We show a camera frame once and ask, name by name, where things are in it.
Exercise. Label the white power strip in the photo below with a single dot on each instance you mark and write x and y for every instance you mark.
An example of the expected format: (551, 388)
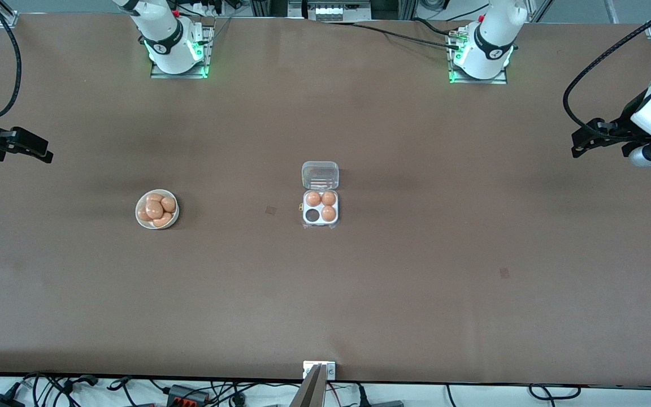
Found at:
(207, 9)

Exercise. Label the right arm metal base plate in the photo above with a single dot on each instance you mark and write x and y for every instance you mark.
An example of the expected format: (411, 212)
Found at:
(178, 75)

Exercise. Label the black box with orange connectors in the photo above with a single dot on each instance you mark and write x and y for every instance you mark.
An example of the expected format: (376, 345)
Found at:
(187, 394)

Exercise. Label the clear plastic egg box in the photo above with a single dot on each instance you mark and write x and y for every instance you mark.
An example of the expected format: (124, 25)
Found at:
(320, 175)

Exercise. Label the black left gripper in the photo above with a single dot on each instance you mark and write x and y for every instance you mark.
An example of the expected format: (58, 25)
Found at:
(624, 122)

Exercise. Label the grey flat box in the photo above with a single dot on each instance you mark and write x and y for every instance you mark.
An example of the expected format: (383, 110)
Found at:
(385, 403)

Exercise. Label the grey camera support strut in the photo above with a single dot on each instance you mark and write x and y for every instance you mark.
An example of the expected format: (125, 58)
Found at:
(309, 395)

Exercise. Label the white terminal block device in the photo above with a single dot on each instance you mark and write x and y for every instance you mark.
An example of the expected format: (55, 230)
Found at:
(328, 10)

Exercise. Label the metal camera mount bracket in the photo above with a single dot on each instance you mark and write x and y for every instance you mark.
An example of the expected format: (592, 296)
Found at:
(328, 370)

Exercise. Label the black power adapter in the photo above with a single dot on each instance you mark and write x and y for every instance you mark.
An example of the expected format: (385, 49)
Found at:
(0, 401)

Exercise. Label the white round bowl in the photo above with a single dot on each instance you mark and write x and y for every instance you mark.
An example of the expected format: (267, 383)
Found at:
(139, 203)

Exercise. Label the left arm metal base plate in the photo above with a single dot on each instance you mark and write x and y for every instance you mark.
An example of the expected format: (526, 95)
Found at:
(478, 81)

